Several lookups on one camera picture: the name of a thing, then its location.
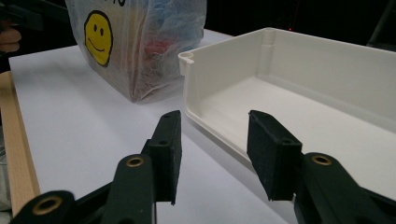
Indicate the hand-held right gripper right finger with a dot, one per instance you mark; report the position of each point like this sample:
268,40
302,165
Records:
274,161

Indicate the clear plastic bag yellow smiley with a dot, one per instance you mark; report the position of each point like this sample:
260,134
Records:
124,68

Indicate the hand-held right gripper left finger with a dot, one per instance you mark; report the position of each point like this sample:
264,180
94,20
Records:
165,155

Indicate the white plastic bin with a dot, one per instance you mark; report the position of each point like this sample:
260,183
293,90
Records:
311,124

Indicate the blue snack pouch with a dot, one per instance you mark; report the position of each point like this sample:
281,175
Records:
177,18

